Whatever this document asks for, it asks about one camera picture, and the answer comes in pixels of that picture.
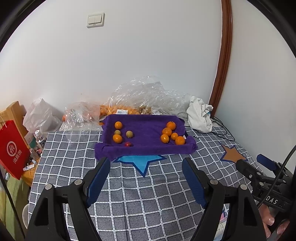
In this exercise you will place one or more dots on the person right hand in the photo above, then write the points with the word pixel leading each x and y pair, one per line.
pixel 268 220

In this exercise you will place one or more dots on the grey checkered bed sheet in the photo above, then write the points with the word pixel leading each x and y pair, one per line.
pixel 157 206

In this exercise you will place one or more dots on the clear bag left fruits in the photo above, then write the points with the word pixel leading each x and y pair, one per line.
pixel 81 116

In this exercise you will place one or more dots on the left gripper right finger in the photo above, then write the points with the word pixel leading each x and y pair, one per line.
pixel 243 218

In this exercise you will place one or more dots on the orange tangerine with stem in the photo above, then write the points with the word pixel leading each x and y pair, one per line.
pixel 171 125

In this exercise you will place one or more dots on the small orange kumquat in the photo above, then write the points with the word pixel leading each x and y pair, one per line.
pixel 118 125

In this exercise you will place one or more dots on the yellow green round fruit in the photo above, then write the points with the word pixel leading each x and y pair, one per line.
pixel 129 134

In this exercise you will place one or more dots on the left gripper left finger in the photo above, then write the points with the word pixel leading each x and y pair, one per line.
pixel 48 221

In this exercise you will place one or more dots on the clear bag of kumquats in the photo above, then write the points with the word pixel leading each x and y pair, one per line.
pixel 145 95

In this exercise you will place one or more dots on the white wall light switch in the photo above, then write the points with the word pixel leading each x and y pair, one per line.
pixel 95 20

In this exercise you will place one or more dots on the purple towel covered tray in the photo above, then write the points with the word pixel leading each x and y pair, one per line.
pixel 147 130

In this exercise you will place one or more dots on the white crumpled towel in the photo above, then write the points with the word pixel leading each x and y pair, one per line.
pixel 199 115

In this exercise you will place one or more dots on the orange citrus fruit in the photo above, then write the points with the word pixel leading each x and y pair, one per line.
pixel 165 138
pixel 180 140
pixel 167 131
pixel 117 138

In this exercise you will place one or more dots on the white plastic bag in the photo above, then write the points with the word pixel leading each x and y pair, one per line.
pixel 40 117

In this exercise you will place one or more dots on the plastic water bottle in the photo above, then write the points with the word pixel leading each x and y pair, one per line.
pixel 40 139

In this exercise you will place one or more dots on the red paper shopping bag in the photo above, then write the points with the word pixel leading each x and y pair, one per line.
pixel 14 153

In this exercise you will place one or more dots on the brown wooden door frame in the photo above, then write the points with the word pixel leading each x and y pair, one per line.
pixel 224 55

